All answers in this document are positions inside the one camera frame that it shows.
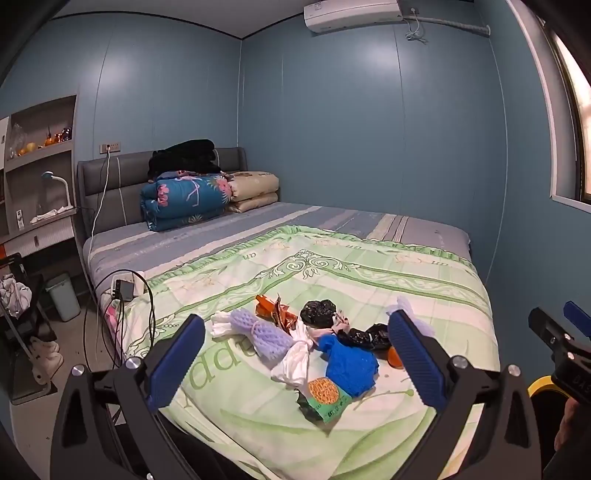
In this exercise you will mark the black plastic bag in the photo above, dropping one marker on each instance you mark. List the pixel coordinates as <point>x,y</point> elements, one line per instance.
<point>318,314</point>
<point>354,340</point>
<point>378,336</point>

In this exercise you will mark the pale green waste bin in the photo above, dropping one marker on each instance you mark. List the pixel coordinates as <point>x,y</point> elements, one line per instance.
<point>63,297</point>

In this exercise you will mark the orange snack wrapper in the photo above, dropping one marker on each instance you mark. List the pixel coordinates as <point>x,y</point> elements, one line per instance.
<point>277,316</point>

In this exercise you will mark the green snack packet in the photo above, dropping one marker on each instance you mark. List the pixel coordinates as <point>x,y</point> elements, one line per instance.
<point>323,392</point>

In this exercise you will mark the purple foam net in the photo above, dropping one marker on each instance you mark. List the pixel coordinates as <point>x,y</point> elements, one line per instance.
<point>263,337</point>

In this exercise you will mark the black chair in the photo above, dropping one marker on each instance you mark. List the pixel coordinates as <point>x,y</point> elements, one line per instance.
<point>21,360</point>

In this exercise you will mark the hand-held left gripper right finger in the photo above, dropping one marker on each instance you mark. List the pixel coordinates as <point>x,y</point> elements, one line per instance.
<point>415,360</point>

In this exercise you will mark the wall socket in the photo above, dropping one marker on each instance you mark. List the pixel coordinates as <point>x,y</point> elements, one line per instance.
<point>110,148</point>

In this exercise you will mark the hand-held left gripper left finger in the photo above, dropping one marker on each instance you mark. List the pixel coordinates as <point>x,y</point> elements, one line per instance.
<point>178,360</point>

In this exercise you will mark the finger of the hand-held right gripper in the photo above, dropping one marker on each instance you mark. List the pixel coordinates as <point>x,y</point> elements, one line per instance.
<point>579,318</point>
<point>549,330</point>

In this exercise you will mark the beige folded quilt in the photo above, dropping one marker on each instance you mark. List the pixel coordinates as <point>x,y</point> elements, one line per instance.
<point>254,191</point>

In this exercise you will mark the white clothes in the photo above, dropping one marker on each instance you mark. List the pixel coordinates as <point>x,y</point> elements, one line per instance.
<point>14,295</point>

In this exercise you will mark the person's right forearm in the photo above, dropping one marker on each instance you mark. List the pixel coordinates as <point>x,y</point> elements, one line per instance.
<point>570,438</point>

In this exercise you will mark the orange fruit ornament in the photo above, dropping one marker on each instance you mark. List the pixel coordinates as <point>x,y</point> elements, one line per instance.
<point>28,148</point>

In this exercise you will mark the air conditioner pipe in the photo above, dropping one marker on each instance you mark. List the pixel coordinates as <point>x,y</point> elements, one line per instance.
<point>452,25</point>

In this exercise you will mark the white plastic bag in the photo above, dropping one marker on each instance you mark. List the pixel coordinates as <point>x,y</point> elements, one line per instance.
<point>293,362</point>

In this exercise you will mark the pink plastic bag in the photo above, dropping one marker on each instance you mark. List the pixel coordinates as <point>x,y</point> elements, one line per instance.
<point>340,325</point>

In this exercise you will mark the white cloth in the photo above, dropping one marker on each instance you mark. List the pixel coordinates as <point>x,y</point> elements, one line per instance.
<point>44,216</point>

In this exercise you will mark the window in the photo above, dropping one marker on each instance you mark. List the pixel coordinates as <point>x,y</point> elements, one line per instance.
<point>577,120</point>

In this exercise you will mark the grey bed headboard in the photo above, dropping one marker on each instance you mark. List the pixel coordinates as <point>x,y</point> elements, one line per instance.
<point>120,184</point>

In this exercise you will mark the small white remote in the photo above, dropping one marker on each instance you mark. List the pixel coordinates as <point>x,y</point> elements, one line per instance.
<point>19,219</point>

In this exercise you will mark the orange tangerine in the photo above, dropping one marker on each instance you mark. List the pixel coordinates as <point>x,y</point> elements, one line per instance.
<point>395,359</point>

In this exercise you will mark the white foam net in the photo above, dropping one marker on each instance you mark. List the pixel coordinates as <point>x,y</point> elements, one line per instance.
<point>405,302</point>

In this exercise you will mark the black folded clothes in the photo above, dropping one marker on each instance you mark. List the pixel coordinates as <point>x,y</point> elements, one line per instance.
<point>184,157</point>

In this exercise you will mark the grey shelf unit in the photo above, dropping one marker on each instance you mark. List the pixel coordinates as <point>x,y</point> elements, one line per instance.
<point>41,166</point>

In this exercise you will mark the orange figurines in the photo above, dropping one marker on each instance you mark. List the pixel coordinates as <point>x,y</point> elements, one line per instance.
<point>59,137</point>

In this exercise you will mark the blue plastic bag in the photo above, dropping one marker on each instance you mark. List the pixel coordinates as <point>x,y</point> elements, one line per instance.
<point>351,364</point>

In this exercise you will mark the white air conditioner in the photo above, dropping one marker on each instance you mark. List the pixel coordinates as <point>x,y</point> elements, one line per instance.
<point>351,16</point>

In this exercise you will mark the bed with striped sheet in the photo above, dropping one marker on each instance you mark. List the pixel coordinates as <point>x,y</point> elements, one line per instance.
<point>323,217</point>

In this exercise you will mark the blue floral folded quilt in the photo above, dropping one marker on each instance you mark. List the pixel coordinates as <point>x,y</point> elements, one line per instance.
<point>184,198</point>

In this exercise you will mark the yellow round object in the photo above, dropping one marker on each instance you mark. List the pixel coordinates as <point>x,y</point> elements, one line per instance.
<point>540,386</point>

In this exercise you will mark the power strip with charger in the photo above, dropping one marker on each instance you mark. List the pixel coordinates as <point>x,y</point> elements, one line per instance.
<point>124,290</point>

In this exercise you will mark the green printed blanket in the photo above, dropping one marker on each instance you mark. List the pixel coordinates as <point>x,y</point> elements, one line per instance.
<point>369,286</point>

